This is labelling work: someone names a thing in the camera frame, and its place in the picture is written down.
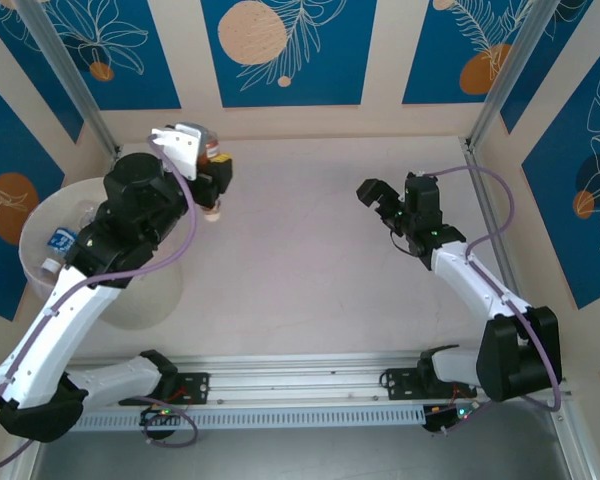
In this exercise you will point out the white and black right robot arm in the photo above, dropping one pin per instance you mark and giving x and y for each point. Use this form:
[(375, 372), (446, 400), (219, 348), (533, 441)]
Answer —
[(470, 280)]

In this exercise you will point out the aluminium side rail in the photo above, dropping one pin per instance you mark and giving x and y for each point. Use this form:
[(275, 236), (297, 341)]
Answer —
[(480, 182)]

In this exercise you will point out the white round bin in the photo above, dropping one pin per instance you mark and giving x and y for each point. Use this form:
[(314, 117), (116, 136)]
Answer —
[(40, 220)]

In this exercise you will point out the aluminium frame post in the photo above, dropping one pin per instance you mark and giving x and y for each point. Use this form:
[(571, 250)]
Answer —
[(520, 60), (65, 65)]

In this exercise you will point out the aluminium frame leg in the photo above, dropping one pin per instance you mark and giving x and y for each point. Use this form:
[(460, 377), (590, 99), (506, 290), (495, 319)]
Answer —
[(572, 445)]

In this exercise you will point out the clear bottle blue label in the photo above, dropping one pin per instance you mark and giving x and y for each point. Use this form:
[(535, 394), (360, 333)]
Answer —
[(60, 240)]

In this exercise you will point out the grey metal sheet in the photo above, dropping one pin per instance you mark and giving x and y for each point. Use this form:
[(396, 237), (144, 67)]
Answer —
[(300, 455)]

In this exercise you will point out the brown label drink bottle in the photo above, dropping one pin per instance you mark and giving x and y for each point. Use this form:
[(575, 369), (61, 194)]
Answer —
[(211, 149)]

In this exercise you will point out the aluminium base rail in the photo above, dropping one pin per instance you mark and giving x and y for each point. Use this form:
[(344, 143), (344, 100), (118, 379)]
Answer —
[(300, 382)]

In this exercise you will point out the small circuit board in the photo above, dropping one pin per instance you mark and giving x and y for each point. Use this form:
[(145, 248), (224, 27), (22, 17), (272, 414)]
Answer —
[(447, 417), (162, 414)]

